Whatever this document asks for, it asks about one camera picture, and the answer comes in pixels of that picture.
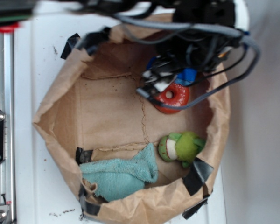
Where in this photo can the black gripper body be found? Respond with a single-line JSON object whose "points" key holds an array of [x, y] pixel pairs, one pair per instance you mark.
{"points": [[188, 47]]}

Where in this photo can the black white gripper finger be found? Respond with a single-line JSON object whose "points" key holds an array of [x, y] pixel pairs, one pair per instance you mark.
{"points": [[150, 90]]}

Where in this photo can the blue sponge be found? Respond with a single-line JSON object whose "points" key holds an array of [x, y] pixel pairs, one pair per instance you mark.
{"points": [[186, 75]]}

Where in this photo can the orange ceramic donut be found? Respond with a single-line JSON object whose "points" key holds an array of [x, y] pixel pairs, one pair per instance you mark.
{"points": [[174, 95]]}

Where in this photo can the green plush frog toy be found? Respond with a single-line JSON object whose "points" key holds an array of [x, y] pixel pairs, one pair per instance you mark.
{"points": [[183, 147]]}

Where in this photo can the brown paper bag bin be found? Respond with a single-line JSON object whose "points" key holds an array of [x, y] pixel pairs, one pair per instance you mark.
{"points": [[93, 104]]}

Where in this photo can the teal terry cloth towel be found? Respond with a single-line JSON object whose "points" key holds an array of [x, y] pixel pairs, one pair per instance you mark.
{"points": [[119, 178]]}

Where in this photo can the aluminium frame rail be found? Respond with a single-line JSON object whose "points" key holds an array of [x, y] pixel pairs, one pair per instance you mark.
{"points": [[7, 178]]}

